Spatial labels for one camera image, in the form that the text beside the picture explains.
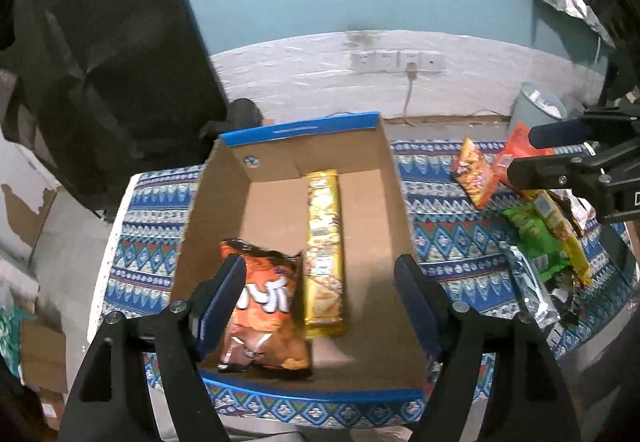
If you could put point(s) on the long yellow cracker packet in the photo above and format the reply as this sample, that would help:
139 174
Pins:
324 242

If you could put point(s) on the red orange snack packet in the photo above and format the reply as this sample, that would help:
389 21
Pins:
520 142

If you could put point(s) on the silver foil snack packet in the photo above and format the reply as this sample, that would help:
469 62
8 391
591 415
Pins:
530 287

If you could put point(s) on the small orange yellow snack packet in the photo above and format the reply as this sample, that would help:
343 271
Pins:
472 174

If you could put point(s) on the blue-rimmed cardboard box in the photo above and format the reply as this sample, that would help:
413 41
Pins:
370 247

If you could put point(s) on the grey trash bin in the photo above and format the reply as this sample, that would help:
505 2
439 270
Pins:
530 114

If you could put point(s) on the orange chip bag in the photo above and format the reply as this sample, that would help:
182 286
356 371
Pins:
270 302

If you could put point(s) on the large black furniture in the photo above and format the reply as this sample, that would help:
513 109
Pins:
100 62

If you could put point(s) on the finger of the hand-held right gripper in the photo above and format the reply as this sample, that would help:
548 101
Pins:
560 133
545 174

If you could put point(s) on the green snack packet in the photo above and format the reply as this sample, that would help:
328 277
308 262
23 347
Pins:
532 234

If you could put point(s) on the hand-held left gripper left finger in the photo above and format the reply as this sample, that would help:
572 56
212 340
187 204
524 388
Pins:
227 292

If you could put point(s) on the black cylindrical device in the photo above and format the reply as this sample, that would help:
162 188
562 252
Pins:
245 112

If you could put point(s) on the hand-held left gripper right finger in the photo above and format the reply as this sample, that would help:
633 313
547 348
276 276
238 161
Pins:
415 302

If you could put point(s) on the brown cardboard carton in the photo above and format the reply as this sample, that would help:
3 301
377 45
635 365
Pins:
45 357

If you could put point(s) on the torn white cardboard sheet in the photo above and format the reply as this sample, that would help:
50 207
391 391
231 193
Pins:
25 177

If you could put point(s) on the blue patterned blanket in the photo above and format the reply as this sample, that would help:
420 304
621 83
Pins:
450 242

